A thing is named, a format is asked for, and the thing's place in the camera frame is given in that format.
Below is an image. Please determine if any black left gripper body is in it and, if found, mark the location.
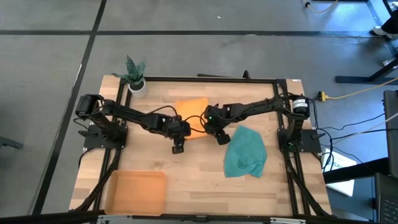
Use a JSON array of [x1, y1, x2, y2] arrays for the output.
[[161, 115, 192, 140]]

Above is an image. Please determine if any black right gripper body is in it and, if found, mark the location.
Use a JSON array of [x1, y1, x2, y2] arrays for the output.
[[203, 105, 231, 135]]

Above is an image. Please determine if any orange microfiber towel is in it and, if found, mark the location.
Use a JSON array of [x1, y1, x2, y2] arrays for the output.
[[174, 97, 210, 141]]

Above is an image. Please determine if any teal microfiber towel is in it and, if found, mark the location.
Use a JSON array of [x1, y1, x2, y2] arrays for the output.
[[223, 125, 268, 179]]

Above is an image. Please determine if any green plant in white pot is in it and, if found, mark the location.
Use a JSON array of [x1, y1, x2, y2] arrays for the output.
[[111, 54, 149, 99]]

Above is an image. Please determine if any wooden tray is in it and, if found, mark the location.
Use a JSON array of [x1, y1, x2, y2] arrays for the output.
[[104, 169, 168, 217]]

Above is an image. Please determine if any white cardboard box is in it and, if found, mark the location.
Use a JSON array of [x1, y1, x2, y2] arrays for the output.
[[320, 147, 358, 197]]

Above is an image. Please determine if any black table beam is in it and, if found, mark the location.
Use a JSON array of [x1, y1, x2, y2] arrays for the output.
[[323, 157, 390, 184]]

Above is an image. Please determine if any grey furniture foot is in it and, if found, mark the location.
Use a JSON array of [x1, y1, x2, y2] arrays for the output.
[[0, 136, 24, 149]]

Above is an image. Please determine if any dark monitor panel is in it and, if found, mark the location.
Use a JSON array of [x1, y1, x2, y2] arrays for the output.
[[382, 90, 398, 179]]

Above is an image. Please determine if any black laptop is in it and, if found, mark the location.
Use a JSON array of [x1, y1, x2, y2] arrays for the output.
[[373, 172, 398, 224]]

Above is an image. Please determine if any person's shoe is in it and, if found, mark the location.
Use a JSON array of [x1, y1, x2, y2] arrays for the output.
[[373, 26, 398, 40]]

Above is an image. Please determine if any person's leg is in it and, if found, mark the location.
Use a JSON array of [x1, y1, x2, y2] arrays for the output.
[[381, 16, 398, 35]]

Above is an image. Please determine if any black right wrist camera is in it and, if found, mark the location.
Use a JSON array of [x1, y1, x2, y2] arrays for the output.
[[215, 129, 231, 146]]

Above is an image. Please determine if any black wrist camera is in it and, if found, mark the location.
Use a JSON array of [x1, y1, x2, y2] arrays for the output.
[[172, 136, 187, 155], [215, 129, 231, 146]]

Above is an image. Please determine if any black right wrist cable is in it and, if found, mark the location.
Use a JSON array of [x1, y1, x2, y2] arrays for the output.
[[182, 103, 220, 134]]

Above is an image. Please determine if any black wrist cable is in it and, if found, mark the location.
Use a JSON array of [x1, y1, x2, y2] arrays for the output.
[[182, 103, 220, 134], [144, 105, 180, 121]]

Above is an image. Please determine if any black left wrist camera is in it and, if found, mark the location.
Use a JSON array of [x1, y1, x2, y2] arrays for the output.
[[172, 136, 187, 155]]

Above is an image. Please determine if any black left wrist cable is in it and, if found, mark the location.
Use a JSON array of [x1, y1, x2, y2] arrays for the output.
[[144, 105, 180, 121]]

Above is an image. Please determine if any black bracket with bar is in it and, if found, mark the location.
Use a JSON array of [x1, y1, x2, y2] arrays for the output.
[[197, 70, 251, 80]]

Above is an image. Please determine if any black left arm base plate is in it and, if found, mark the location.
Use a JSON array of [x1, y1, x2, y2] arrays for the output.
[[83, 124, 128, 149]]

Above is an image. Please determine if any black camera stand beam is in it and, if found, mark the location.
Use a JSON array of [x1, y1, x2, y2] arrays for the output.
[[0, 210, 374, 224]]

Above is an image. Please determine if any black left arm cable bundle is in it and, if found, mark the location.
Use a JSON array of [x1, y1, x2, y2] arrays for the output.
[[74, 148, 123, 212]]

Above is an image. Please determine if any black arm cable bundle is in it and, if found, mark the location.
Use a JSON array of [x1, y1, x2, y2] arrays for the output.
[[285, 152, 331, 217], [74, 148, 123, 212]]

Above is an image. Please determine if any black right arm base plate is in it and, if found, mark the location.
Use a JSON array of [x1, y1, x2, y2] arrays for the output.
[[277, 128, 323, 154]]

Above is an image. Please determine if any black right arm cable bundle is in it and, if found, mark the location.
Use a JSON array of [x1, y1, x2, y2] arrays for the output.
[[285, 152, 331, 217]]

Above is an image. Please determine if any yellow extension cable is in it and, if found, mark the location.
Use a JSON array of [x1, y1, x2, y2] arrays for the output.
[[317, 85, 398, 102]]

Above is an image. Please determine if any black desk leg frame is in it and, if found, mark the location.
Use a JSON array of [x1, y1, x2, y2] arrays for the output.
[[335, 0, 398, 85]]

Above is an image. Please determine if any black power cable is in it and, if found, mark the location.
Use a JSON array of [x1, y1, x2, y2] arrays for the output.
[[310, 112, 386, 131]]

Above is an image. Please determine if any yellow cable with black plug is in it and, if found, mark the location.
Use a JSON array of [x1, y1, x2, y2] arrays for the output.
[[300, 0, 340, 14]]

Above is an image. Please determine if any beige cable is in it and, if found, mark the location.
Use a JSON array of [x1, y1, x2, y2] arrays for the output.
[[334, 112, 398, 146]]

